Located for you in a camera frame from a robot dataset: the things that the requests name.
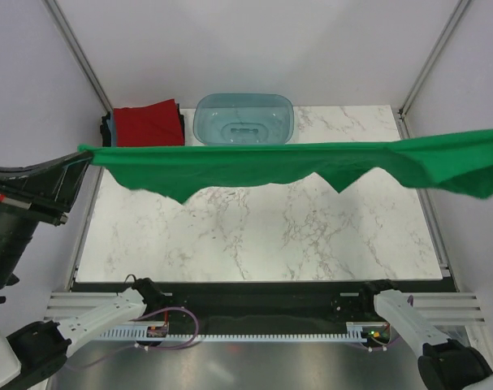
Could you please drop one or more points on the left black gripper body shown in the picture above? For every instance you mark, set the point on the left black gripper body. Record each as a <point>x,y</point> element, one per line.
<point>44,199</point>

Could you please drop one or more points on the green t shirt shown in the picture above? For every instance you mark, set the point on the green t shirt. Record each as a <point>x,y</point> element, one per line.
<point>457,162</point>

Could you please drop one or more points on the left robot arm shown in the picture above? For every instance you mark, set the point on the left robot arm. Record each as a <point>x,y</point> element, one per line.
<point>41,348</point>

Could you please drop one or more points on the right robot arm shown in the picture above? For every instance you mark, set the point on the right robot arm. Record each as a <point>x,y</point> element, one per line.
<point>443,363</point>

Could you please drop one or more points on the black folded t shirt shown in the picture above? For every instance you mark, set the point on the black folded t shirt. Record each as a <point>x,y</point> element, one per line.
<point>104,131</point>

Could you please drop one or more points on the blue folded t shirt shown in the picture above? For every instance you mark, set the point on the blue folded t shirt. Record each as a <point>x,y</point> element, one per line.
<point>112,130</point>

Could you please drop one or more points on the red folded t shirt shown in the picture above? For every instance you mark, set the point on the red folded t shirt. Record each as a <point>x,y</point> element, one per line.
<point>145,126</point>

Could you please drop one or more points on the teal plastic bin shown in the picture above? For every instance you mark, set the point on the teal plastic bin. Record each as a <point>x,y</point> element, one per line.
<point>243,119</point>

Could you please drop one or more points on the left aluminium frame post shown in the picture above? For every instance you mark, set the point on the left aluminium frame post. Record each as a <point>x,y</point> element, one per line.
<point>62,24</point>

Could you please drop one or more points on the aluminium frame post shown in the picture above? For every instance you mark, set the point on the aluminium frame post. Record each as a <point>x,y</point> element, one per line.
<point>457,15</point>
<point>62,24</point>

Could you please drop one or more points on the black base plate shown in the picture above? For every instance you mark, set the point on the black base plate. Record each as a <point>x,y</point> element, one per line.
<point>264,306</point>

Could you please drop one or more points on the white slotted cable duct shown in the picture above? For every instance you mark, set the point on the white slotted cable duct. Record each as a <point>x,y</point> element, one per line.
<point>150,333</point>

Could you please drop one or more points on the right aluminium frame post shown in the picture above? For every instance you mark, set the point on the right aluminium frame post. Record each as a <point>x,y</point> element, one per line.
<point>457,15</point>

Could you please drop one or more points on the aluminium rail right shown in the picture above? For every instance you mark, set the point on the aluminium rail right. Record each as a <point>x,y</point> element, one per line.
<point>449,308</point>

